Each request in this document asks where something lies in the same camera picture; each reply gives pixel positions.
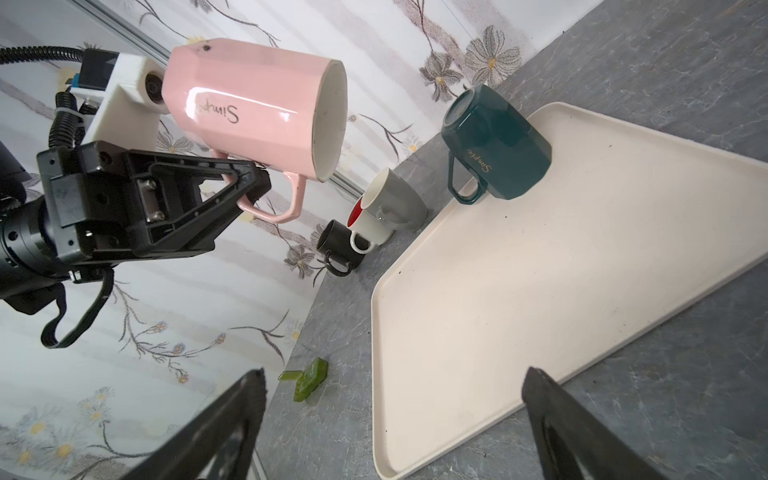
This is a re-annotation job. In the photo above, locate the white mug red inside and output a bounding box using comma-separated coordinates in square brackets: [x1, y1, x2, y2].
[347, 198, 394, 255]

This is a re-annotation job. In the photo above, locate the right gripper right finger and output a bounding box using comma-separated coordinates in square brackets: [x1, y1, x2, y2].
[521, 367, 664, 479]

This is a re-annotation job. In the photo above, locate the pink mug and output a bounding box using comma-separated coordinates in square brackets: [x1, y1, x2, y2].
[162, 38, 348, 224]

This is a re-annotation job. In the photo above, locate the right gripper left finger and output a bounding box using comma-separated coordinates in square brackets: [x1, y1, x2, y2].
[124, 369, 267, 480]

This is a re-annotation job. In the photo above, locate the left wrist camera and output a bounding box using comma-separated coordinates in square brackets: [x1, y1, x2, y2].
[71, 49, 169, 151]

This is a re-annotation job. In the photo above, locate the green square block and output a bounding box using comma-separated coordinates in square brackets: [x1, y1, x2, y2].
[278, 357, 329, 403]

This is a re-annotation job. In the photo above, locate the grey mug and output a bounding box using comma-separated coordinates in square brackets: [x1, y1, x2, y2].
[361, 168, 428, 231]

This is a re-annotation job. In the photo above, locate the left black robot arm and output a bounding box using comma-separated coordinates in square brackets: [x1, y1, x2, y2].
[1, 46, 271, 349]

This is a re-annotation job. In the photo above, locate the beige plastic tray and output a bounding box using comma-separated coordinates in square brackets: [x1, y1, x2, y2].
[371, 102, 767, 479]

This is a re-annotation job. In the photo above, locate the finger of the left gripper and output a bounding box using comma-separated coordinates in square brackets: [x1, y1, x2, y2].
[128, 150, 271, 258]

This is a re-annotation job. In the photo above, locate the dark green mug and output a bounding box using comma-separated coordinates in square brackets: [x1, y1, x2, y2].
[441, 85, 552, 205]

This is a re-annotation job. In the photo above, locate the black mug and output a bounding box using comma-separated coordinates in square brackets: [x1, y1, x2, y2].
[316, 220, 364, 277]

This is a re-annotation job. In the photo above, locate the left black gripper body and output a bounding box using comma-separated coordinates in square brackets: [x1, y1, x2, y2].
[35, 141, 156, 264]

